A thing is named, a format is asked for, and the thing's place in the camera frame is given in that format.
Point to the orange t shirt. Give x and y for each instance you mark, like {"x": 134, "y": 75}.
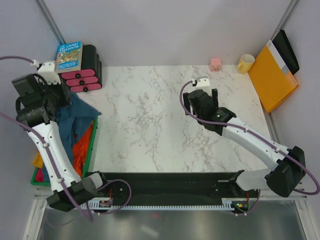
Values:
{"x": 80, "y": 150}

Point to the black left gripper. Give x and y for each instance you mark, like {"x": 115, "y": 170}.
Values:
{"x": 65, "y": 95}

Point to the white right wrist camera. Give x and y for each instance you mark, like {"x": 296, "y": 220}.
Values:
{"x": 202, "y": 83}

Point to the pink cube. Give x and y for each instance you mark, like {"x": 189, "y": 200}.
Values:
{"x": 215, "y": 64}

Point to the treehouse paperback book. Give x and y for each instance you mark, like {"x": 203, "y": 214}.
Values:
{"x": 69, "y": 57}

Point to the blue t shirt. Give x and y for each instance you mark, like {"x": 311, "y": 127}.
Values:
{"x": 73, "y": 121}

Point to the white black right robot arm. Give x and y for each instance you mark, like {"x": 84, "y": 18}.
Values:
{"x": 281, "y": 175}

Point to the white grey document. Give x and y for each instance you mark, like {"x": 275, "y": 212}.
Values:
{"x": 277, "y": 57}

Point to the white slotted cable duct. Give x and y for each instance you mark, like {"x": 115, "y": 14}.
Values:
{"x": 101, "y": 204}

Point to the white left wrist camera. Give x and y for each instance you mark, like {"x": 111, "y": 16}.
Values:
{"x": 47, "y": 70}

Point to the orange folder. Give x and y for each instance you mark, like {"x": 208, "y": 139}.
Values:
{"x": 271, "y": 85}

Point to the yellow t shirt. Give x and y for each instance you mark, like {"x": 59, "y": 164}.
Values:
{"x": 38, "y": 161}

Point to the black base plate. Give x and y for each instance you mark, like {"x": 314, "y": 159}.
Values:
{"x": 168, "y": 189}

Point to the green plastic crate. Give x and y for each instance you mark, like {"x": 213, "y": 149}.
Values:
{"x": 87, "y": 162}

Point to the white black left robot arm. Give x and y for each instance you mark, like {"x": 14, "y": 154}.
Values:
{"x": 36, "y": 107}

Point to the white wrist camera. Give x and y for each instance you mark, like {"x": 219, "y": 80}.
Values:
{"x": 47, "y": 70}
{"x": 202, "y": 83}

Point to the magenta t shirt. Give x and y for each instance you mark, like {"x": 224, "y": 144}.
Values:
{"x": 39, "y": 178}

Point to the yellow mug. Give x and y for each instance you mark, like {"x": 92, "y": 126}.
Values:
{"x": 245, "y": 63}

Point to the black pink drawer unit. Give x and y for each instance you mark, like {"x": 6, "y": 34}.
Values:
{"x": 89, "y": 77}

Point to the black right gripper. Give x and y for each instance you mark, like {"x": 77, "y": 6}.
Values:
{"x": 214, "y": 94}

